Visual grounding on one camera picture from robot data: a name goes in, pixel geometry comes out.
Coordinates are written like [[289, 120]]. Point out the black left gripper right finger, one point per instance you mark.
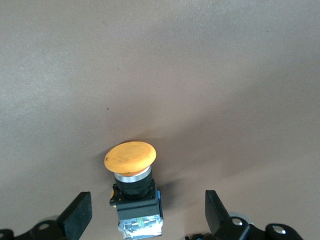
[[216, 215]]

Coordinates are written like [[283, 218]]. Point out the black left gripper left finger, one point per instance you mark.
[[75, 215]]

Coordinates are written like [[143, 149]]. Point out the yellow mushroom push button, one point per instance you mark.
[[130, 156]]

